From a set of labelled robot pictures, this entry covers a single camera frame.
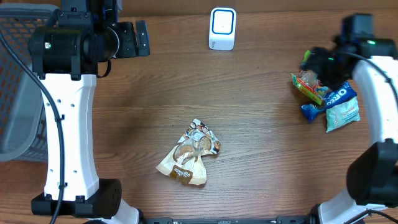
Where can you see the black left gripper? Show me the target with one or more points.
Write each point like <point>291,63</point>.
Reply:
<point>127,31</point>

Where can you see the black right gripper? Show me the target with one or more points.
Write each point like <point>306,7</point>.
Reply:
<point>310,63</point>

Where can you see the blue Oreo pack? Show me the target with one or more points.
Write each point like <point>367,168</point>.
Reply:
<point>336,97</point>

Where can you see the green Haribo candy bag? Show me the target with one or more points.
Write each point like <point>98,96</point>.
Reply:
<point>306,82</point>

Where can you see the light teal snack bar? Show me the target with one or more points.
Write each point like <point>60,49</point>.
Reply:
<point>342,114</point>

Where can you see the beige cookie bag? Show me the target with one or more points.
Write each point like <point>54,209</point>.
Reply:
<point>183,163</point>

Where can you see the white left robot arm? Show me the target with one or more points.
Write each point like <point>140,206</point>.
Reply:
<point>65,55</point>

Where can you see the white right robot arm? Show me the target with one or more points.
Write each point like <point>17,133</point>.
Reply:
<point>371,181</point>

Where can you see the white barcode scanner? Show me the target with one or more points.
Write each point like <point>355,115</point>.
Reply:
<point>222,29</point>

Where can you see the grey plastic basket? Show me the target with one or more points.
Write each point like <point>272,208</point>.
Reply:
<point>23,124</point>

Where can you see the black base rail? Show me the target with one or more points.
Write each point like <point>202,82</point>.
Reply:
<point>248,220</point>

